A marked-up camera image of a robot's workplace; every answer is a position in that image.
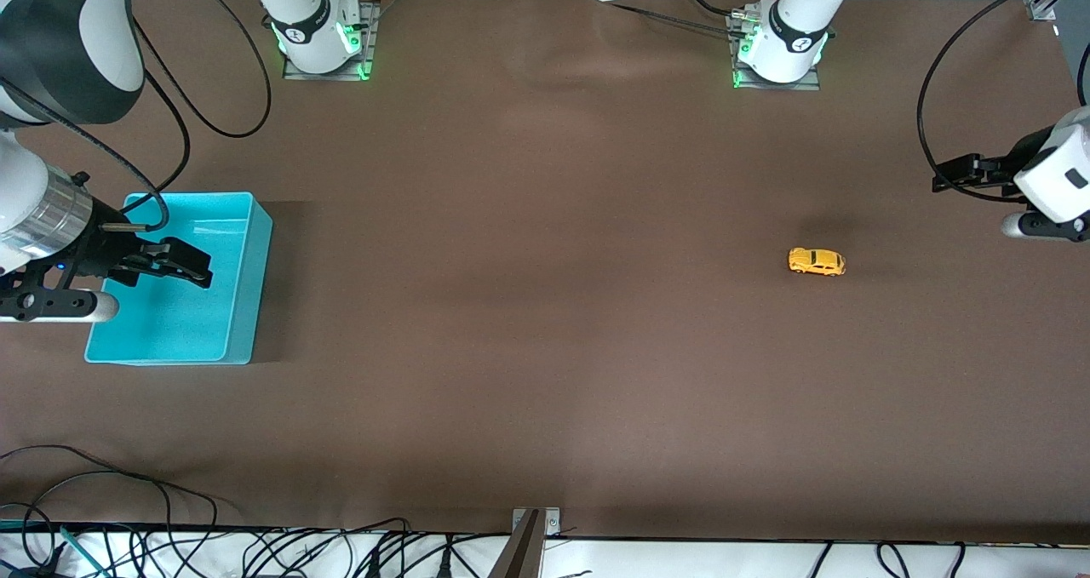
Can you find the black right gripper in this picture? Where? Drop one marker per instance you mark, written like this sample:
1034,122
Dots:
106,243

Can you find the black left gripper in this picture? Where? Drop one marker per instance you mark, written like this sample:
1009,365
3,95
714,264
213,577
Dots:
1018,160

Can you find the yellow toy beetle car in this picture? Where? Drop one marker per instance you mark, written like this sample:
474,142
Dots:
816,261

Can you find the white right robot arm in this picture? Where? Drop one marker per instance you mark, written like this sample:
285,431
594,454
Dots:
68,42

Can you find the teal plastic bin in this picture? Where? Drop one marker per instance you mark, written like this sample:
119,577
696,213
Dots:
204,323

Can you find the white edge board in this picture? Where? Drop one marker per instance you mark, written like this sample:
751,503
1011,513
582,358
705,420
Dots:
681,561

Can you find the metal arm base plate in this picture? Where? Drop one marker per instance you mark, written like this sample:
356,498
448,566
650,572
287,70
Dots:
766,85
371,42

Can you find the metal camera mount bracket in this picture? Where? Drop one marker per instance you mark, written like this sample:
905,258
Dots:
528,544

